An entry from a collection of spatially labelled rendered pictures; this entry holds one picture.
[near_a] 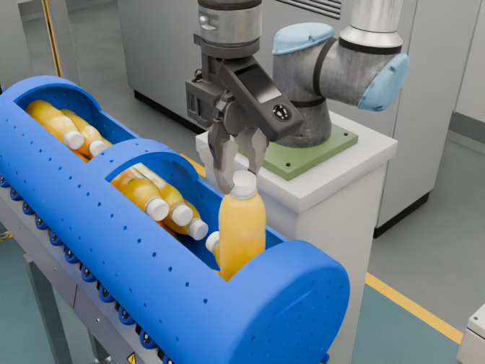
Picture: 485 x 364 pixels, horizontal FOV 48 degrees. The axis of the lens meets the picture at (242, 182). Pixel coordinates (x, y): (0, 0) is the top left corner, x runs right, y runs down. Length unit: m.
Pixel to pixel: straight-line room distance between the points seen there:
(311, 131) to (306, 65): 0.15
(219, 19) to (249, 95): 0.09
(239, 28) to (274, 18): 2.05
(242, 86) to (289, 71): 0.46
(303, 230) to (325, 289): 0.30
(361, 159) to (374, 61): 0.24
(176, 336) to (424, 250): 2.08
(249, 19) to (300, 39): 0.44
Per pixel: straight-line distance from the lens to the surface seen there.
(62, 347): 2.08
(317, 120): 1.15
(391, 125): 2.41
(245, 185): 0.74
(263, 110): 0.64
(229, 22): 0.64
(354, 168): 1.16
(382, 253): 2.72
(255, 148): 0.74
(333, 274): 0.85
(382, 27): 1.03
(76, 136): 1.27
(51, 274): 1.38
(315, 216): 1.14
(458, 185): 3.31
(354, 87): 1.04
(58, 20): 2.01
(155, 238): 0.87
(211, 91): 0.69
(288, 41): 1.09
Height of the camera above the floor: 1.77
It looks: 35 degrees down
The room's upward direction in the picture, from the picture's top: straight up
